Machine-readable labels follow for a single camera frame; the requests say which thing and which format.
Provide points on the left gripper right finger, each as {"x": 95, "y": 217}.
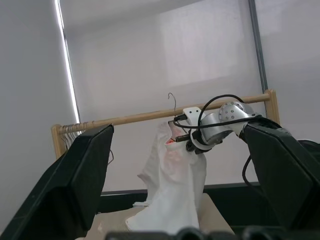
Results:
{"x": 282, "y": 175}

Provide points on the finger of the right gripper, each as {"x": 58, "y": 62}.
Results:
{"x": 182, "y": 138}

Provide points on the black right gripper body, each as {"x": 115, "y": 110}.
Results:
{"x": 192, "y": 147}

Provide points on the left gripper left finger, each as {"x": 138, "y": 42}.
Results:
{"x": 62, "y": 187}

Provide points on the white garment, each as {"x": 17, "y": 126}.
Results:
{"x": 172, "y": 190}

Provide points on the wooden clothes rack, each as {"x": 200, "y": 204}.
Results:
{"x": 140, "y": 115}

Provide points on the black horizontal baseboard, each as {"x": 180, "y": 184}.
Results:
{"x": 120, "y": 197}

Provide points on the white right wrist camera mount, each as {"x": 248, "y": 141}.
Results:
{"x": 191, "y": 112}

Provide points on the grey vertical blind rail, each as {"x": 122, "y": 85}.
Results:
{"x": 65, "y": 50}
{"x": 257, "y": 50}

